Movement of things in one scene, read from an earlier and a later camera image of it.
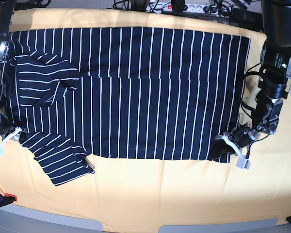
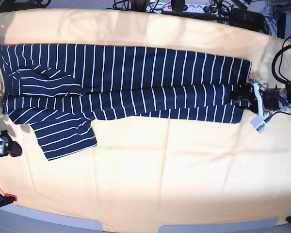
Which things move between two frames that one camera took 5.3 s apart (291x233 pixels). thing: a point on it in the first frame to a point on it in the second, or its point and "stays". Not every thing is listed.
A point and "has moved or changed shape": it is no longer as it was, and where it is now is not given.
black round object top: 178,6 stays
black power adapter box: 246,18 stays
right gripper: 243,137 to 273,99
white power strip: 167,8 stays
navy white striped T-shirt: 149,93 has moved or changed shape
